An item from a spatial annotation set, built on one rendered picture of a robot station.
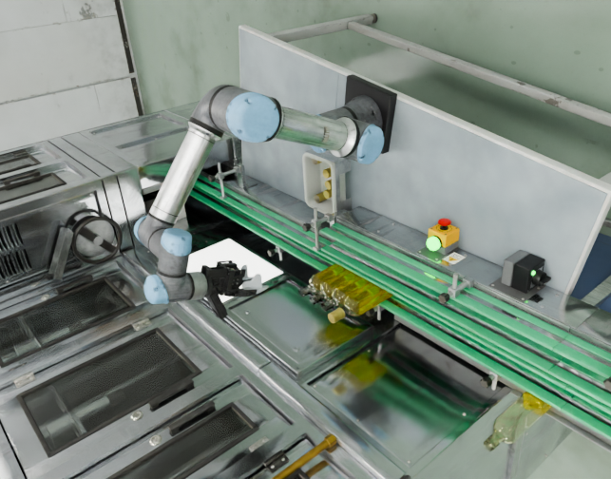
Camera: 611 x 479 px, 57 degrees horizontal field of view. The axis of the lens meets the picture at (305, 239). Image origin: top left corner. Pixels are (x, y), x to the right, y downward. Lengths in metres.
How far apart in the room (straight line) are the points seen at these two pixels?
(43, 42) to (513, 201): 4.22
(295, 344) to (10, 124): 3.79
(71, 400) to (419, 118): 1.40
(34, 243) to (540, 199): 1.87
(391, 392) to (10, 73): 4.15
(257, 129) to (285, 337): 0.80
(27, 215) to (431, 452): 1.72
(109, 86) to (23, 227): 3.10
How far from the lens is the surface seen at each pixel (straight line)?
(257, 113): 1.38
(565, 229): 1.62
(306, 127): 1.51
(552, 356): 1.62
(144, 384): 1.92
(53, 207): 2.46
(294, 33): 2.55
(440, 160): 1.78
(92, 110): 5.37
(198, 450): 1.68
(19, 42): 5.14
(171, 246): 1.42
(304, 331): 1.93
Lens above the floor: 2.07
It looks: 32 degrees down
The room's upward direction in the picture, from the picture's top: 115 degrees counter-clockwise
